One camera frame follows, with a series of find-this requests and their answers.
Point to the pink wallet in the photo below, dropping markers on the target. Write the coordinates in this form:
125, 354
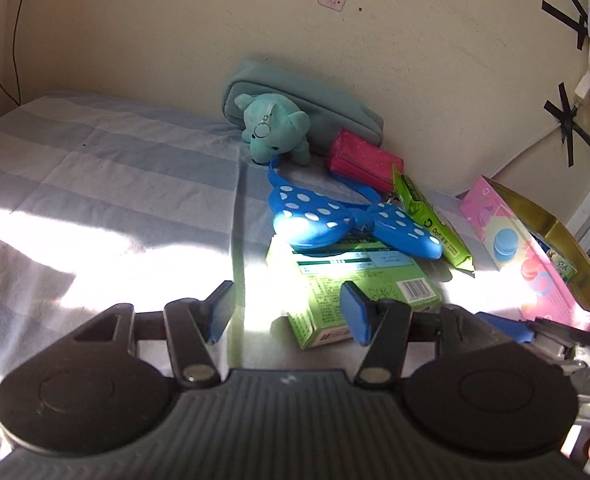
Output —
355, 158

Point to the teal plush elephant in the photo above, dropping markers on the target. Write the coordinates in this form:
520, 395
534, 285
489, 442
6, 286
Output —
274, 126

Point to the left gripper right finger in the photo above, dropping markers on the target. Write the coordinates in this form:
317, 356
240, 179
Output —
383, 327

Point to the green medicine box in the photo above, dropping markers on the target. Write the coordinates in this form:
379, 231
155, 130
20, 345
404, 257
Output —
309, 284

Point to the teal zip pouch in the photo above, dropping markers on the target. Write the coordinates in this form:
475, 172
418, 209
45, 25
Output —
329, 110

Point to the striped bed sheet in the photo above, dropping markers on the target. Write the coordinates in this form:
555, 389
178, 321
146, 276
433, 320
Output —
104, 201

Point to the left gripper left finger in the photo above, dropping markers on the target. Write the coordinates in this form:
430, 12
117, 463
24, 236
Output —
191, 326

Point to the pink wall sticker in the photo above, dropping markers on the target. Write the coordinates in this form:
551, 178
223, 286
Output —
335, 5

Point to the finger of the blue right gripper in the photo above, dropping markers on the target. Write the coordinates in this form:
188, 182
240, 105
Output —
519, 331

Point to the pink gold tin box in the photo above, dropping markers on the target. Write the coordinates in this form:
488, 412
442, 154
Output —
545, 269

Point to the green Dofi tissue pack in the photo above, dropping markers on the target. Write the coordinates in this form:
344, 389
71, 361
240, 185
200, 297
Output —
422, 211

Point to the black tape cross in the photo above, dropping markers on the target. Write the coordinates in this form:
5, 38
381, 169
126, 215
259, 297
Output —
579, 24
565, 113

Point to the upper black tape cross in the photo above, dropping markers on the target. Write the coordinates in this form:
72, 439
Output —
579, 24

